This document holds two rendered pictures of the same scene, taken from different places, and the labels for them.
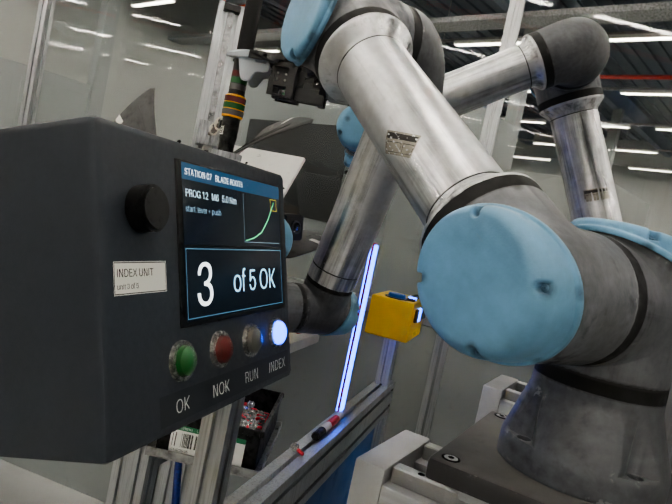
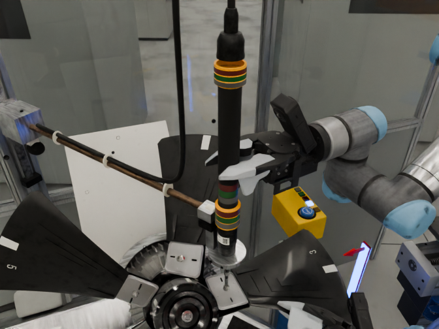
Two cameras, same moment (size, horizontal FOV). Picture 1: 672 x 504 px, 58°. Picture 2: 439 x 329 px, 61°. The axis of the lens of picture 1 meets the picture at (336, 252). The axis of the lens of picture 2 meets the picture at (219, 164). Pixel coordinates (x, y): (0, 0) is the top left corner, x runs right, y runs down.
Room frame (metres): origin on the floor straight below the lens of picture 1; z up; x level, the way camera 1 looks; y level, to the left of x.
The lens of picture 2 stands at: (0.87, 0.57, 1.83)
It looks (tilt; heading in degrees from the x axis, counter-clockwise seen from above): 35 degrees down; 322
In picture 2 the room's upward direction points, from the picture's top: straight up
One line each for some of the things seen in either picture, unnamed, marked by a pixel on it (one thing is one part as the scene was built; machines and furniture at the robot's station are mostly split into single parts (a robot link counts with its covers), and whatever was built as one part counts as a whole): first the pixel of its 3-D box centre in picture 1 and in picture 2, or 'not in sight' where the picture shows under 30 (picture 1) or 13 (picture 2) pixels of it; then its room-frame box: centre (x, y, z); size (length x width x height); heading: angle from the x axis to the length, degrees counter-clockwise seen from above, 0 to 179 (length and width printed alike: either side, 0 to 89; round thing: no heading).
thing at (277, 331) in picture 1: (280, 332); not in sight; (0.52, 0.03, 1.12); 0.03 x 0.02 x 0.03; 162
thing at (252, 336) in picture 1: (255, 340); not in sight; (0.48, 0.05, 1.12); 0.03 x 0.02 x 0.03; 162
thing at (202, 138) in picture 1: (208, 134); (19, 121); (1.83, 0.45, 1.39); 0.10 x 0.07 x 0.08; 17
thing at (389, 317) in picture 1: (396, 317); (297, 216); (1.41, -0.17, 1.02); 0.16 x 0.10 x 0.11; 162
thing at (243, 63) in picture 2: not in sight; (230, 73); (1.23, 0.26, 1.65); 0.04 x 0.04 x 0.03
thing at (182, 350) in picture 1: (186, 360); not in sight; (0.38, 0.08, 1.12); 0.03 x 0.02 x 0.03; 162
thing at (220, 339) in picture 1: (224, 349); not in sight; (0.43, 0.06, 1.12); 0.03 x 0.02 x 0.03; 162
